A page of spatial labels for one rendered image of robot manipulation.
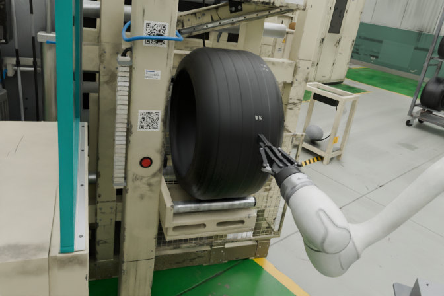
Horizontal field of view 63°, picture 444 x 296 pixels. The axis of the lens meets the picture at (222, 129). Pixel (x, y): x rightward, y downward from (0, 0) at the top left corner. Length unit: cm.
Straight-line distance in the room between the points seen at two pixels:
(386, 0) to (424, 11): 127
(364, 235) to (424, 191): 18
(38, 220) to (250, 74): 80
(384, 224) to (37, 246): 78
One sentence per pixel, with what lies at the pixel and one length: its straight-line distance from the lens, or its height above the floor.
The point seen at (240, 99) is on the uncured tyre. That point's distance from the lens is 115.
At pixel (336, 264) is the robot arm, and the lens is 101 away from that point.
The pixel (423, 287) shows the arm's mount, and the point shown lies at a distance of 165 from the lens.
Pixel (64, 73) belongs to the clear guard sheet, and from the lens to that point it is 48.
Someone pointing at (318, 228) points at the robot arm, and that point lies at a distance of 85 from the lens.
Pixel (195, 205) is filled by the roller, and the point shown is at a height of 91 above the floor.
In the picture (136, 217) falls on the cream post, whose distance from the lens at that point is 143.
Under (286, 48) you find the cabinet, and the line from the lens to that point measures 616.
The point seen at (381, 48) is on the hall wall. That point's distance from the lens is 1321.
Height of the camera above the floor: 166
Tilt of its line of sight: 21 degrees down
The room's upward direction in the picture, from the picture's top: 9 degrees clockwise
